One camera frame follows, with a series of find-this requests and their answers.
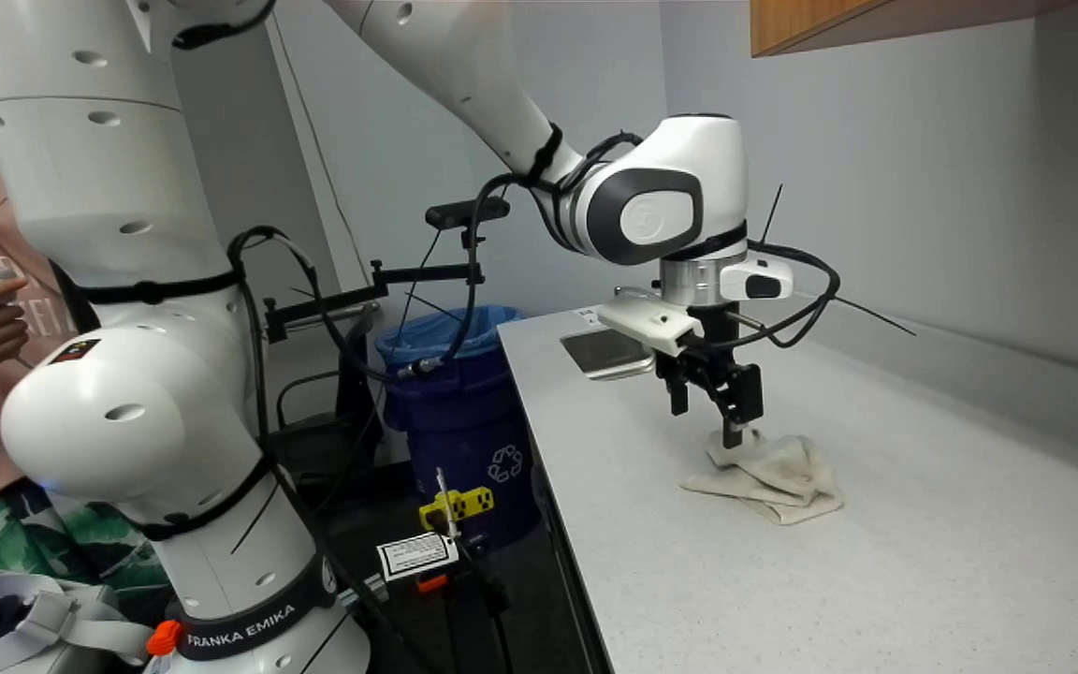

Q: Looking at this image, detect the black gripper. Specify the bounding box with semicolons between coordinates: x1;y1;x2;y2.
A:
651;305;767;450

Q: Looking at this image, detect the beige cloth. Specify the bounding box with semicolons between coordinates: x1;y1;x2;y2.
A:
682;428;846;528

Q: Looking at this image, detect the blue recycling bin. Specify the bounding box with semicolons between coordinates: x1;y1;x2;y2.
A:
371;305;535;553

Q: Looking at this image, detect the white printed label card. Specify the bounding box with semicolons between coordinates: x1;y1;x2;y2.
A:
371;533;466;586

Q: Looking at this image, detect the orange round knob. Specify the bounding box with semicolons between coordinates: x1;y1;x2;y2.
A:
142;617;184;662

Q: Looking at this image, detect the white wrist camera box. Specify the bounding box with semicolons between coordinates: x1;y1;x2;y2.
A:
596;295;708;352

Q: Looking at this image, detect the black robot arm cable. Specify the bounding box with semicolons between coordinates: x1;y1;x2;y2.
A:
224;129;846;378

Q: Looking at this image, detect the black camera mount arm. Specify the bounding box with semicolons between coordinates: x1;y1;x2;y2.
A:
263;225;490;349

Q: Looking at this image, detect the black stereo camera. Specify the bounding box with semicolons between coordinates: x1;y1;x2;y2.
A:
424;194;515;236

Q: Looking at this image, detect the wooden wall cabinet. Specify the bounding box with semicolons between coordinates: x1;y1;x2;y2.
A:
745;0;1049;60

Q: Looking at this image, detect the grey fabric strap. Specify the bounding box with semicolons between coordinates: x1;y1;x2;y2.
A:
0;564;163;674

